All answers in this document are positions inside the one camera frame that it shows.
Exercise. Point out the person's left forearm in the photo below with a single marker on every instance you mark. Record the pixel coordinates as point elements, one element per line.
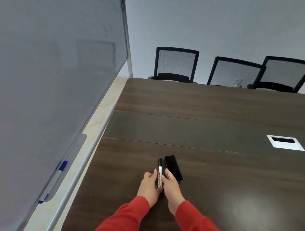
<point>125,217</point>

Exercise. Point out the black whiteboard eraser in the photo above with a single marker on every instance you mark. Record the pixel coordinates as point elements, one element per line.
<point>173,167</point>

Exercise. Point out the person's left hand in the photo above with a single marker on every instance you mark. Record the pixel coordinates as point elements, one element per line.
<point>148,188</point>

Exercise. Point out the black mesh office chair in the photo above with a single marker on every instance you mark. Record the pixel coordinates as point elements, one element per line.
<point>175,65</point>
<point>236,72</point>
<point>281,75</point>

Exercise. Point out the person's right thumb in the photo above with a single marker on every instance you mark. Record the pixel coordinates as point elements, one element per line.
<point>162,181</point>

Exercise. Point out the black and white whiteboard marker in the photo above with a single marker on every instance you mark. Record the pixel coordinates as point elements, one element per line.
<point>160,175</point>

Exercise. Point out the blue capped whiteboard marker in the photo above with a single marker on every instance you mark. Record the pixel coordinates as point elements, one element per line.
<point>53,180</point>

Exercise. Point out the person's right hand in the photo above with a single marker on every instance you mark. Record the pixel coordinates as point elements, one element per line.
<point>172,189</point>

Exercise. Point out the person's left thumb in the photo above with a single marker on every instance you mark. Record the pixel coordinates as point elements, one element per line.
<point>155,175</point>

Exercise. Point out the large whiteboard on stand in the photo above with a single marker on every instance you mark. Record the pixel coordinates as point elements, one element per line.
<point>47,95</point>

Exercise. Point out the person's right forearm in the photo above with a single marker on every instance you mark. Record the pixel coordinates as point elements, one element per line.
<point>194,219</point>

